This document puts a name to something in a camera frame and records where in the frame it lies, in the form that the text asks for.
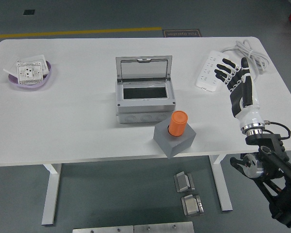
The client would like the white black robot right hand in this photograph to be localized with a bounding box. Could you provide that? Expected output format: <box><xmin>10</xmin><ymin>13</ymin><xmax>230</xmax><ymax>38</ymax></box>
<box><xmin>214</xmin><ymin>57</ymin><xmax>264</xmax><ymax>131</ymax></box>

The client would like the orange cylinder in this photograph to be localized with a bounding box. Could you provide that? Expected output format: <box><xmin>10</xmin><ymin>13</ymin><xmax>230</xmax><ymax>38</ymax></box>
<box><xmin>168</xmin><ymin>111</ymin><xmax>189</xmax><ymax>137</ymax></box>

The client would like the grey box with clear lid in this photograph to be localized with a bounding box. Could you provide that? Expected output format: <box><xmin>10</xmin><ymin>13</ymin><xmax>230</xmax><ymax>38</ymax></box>
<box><xmin>115</xmin><ymin>55</ymin><xmax>177</xmax><ymax>125</ymax></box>

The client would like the grey cube with round hole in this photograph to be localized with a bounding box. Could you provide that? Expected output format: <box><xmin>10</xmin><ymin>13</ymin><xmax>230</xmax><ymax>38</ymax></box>
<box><xmin>153</xmin><ymin>118</ymin><xmax>197</xmax><ymax>160</ymax></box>

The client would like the white power strip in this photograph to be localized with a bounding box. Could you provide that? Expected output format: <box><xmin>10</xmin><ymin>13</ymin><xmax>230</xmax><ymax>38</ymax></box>
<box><xmin>195</xmin><ymin>50</ymin><xmax>230</xmax><ymax>93</ymax></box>

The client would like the white table leg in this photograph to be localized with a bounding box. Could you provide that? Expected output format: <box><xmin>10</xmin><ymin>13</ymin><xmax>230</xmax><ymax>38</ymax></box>
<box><xmin>209</xmin><ymin>154</ymin><xmax>233</xmax><ymax>212</ymax></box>
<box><xmin>41</xmin><ymin>164</ymin><xmax>63</xmax><ymax>226</ymax></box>

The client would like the small metal block assembly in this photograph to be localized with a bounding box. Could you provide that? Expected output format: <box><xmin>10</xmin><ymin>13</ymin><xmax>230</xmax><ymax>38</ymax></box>
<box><xmin>181</xmin><ymin>194</ymin><xmax>205</xmax><ymax>217</ymax></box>
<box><xmin>174</xmin><ymin>171</ymin><xmax>196</xmax><ymax>194</ymax></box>

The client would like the dark floor sign with text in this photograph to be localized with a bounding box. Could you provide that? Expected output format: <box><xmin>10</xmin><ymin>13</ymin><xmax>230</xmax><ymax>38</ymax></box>
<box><xmin>162</xmin><ymin>29</ymin><xmax>202</xmax><ymax>38</ymax></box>

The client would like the purple bowl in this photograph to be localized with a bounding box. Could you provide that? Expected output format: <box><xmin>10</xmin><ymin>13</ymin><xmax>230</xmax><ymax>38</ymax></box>
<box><xmin>7</xmin><ymin>60</ymin><xmax>53</xmax><ymax>88</ymax></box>

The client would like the white printed socket module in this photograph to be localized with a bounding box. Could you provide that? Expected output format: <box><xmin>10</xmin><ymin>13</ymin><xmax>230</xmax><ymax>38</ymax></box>
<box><xmin>16</xmin><ymin>60</ymin><xmax>45</xmax><ymax>85</ymax></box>

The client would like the white thin plate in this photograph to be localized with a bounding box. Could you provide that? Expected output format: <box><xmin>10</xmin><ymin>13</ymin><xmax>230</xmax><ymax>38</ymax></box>
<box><xmin>3</xmin><ymin>63</ymin><xmax>18</xmax><ymax>79</ymax></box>

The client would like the white power cord with plug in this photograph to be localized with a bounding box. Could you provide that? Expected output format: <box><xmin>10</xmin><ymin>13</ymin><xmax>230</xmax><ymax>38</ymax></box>
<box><xmin>219</xmin><ymin>39</ymin><xmax>270</xmax><ymax>82</ymax></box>

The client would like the grey metal base plate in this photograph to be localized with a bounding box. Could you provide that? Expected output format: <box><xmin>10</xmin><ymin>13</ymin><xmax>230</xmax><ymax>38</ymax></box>
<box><xmin>133</xmin><ymin>221</ymin><xmax>194</xmax><ymax>233</ymax></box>
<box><xmin>72</xmin><ymin>225</ymin><xmax>134</xmax><ymax>233</ymax></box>

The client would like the white square switch plate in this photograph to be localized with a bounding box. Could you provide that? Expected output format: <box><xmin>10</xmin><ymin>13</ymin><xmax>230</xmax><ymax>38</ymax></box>
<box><xmin>16</xmin><ymin>54</ymin><xmax>50</xmax><ymax>76</ymax></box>

